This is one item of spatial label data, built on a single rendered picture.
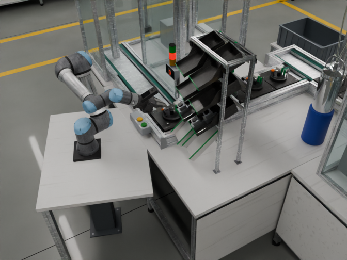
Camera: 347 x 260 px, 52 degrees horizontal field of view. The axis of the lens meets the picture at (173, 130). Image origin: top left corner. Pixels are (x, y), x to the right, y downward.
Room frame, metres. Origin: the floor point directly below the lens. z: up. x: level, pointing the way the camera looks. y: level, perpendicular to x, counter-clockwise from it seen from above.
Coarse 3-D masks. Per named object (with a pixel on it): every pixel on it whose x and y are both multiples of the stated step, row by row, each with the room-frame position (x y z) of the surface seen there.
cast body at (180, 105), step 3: (180, 102) 1.76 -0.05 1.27; (183, 102) 1.76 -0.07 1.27; (177, 105) 1.76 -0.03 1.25; (180, 105) 1.74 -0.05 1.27; (183, 105) 1.74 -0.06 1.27; (186, 105) 1.76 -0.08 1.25; (189, 105) 1.77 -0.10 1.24; (180, 108) 1.73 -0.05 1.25; (183, 108) 1.73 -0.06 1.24; (186, 108) 1.74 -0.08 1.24; (189, 108) 1.76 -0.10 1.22; (180, 111) 1.73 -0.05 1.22; (183, 111) 1.73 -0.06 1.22; (186, 111) 1.74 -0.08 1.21; (180, 114) 1.73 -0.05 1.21
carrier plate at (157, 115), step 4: (172, 104) 2.14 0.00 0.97; (152, 112) 2.05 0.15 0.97; (156, 112) 2.04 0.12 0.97; (160, 112) 2.04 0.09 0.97; (152, 116) 2.01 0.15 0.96; (156, 116) 2.00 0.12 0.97; (160, 116) 2.00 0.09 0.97; (156, 120) 1.96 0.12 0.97; (160, 120) 1.96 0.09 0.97; (164, 120) 1.95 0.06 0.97; (180, 120) 1.95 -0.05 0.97; (160, 124) 1.91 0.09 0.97; (164, 124) 1.91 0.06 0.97; (172, 124) 1.91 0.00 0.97; (176, 124) 1.91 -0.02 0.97; (164, 128) 1.87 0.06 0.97; (168, 128) 1.86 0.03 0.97; (172, 128) 1.87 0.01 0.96
